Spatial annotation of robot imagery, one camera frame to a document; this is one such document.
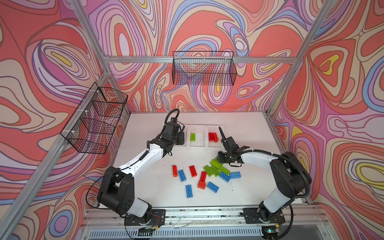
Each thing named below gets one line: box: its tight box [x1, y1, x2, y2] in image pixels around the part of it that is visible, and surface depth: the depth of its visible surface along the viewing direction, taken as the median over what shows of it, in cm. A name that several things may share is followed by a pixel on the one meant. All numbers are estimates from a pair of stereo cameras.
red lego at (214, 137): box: [211, 132, 219, 143], surface depth 105 cm
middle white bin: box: [186, 124, 209, 151], surface depth 102 cm
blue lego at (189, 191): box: [185, 185, 193, 198], surface depth 83 cm
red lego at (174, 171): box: [172, 165, 178, 178], surface depth 88 cm
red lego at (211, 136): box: [208, 132, 215, 142], surface depth 106 cm
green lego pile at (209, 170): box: [203, 165, 214, 177], surface depth 90 cm
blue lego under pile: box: [218, 172, 231, 183], surface depth 88 cm
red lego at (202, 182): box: [197, 171, 207, 190], surface depth 85 cm
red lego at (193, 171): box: [189, 165, 198, 178], surface depth 90 cm
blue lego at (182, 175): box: [178, 169, 187, 182], surface depth 87 cm
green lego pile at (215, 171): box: [210, 166, 221, 177], surface depth 90 cm
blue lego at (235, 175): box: [229, 171, 242, 179], surface depth 88 cm
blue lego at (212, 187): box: [206, 181, 219, 194], surface depth 84 cm
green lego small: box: [190, 133, 196, 142], surface depth 106 cm
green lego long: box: [210, 159, 231, 175], surface depth 92 cm
